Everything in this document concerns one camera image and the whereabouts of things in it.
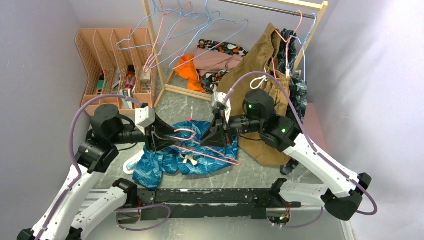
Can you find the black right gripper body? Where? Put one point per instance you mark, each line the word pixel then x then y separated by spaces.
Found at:
pixel 241 124

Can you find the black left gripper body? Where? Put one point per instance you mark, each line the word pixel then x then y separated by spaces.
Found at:
pixel 136 135

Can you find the blue leaf-print shorts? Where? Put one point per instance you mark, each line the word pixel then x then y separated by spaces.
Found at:
pixel 189 158

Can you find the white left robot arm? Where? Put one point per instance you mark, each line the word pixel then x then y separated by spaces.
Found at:
pixel 64 219

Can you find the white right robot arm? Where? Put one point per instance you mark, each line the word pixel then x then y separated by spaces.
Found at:
pixel 341 190

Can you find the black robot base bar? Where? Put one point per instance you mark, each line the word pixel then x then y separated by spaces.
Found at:
pixel 207 203

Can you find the brown hanging shorts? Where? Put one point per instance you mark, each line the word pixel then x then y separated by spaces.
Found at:
pixel 259 59

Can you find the toothbrush blister pack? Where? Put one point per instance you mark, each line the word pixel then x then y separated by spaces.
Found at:
pixel 130 165

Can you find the black orange patterned garment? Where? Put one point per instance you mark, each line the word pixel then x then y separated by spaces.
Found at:
pixel 210 80

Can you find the dark patterned hanging garment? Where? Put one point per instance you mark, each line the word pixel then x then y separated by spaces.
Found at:
pixel 297 87

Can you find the peach plastic desk organizer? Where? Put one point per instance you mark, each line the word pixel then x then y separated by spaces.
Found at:
pixel 115 59

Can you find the pink folded garment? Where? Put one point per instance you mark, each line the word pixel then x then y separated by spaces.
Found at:
pixel 212 61

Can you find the wooden clothes rack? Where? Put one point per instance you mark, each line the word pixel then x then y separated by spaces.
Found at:
pixel 213 17

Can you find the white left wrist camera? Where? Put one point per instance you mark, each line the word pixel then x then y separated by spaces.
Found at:
pixel 144 117

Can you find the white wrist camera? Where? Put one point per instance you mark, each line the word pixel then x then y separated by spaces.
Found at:
pixel 144 117
pixel 217 99

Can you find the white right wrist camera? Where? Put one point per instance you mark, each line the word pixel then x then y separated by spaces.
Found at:
pixel 217 99

